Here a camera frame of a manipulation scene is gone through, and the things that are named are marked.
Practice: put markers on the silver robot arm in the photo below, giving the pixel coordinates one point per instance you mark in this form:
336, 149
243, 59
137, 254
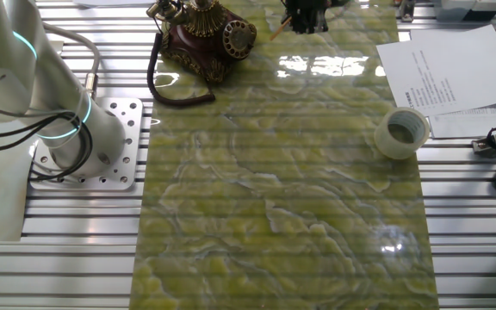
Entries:
15, 86

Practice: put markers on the clear tape roll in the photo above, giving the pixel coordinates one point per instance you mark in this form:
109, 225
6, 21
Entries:
386, 146

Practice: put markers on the printed white paper sheet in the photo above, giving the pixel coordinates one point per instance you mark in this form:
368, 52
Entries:
467, 64

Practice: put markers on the grey conduit with connector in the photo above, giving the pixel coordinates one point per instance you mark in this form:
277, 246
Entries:
91, 84

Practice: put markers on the thin wooden stick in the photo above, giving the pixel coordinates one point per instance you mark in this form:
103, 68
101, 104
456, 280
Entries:
280, 29

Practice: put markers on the grey white box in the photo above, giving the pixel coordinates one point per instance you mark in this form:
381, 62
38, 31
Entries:
472, 8

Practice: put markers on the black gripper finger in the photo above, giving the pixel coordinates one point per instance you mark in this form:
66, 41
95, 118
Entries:
295, 15
317, 15

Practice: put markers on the green marble pattern mat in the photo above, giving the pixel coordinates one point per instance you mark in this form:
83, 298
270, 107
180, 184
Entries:
274, 215

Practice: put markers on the white paper sheet faint print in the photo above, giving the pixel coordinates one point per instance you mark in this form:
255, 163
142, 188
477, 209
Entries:
467, 125

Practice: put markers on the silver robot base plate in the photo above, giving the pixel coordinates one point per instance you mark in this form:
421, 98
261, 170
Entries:
121, 112

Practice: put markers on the brass rotary dial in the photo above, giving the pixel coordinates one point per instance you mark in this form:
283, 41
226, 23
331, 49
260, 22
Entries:
238, 39

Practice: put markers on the small metal bracket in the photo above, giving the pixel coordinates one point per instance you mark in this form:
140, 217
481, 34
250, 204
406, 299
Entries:
407, 10

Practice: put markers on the maroon gold rotary phone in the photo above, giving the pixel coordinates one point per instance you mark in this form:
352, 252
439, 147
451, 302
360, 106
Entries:
196, 51

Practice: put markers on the brass maroon phone handset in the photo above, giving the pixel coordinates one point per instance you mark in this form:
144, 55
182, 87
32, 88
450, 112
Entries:
164, 9

